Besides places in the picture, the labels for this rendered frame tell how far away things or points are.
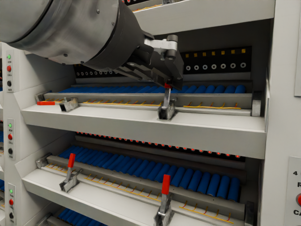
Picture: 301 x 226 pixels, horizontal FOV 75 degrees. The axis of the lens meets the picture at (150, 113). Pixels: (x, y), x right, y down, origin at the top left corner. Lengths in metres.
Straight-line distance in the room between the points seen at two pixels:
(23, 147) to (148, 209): 0.41
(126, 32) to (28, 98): 0.52
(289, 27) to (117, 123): 0.31
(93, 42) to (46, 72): 0.55
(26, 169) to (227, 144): 0.57
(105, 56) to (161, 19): 0.21
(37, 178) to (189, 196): 0.43
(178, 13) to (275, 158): 0.27
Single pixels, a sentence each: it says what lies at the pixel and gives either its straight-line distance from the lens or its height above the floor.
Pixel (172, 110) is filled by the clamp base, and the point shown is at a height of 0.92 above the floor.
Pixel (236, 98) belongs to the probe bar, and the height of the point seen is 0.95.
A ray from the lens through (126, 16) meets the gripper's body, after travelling 0.20.
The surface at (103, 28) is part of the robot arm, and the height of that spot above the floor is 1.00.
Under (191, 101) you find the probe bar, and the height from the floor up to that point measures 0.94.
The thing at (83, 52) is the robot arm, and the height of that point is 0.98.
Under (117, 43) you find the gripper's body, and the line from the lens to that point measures 0.19.
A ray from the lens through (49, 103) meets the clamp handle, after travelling 0.49.
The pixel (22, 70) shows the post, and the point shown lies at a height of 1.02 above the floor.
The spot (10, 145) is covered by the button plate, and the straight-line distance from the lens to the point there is 0.73.
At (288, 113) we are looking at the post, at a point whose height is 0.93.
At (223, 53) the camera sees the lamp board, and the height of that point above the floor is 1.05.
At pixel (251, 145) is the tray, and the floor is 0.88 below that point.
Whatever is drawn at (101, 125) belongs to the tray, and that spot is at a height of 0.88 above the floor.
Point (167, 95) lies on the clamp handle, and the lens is 0.36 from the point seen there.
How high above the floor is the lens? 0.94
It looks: 4 degrees down
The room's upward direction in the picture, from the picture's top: 2 degrees clockwise
